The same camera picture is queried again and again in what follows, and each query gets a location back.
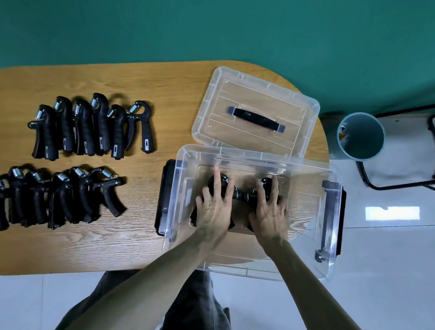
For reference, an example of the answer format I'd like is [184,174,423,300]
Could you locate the clear lid with black handle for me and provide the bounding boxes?
[190,64,323,160]

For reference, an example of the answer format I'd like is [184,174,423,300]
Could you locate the black grip strengthener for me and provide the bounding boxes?
[189,171,245,232]
[244,175,290,235]

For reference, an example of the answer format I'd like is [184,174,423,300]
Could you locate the wooden table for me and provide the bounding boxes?
[0,44,336,298]

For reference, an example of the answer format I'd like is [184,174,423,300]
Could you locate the person's left forearm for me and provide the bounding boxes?
[59,221,228,330]

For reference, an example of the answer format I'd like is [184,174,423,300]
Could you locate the person's left hand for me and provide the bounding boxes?
[191,163,239,251]

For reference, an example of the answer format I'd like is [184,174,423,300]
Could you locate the person's right forearm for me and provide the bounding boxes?
[256,237,397,330]

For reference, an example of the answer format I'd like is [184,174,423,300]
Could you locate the black metal stand frame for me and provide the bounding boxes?
[354,92,435,195]

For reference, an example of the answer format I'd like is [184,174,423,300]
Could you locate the person's right hand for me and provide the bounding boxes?
[246,173,294,256]

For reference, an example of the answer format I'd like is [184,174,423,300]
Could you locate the person's dark trousers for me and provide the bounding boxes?
[53,259,239,330]

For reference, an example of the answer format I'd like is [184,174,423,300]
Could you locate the clear plastic storage box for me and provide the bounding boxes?
[151,141,349,286]

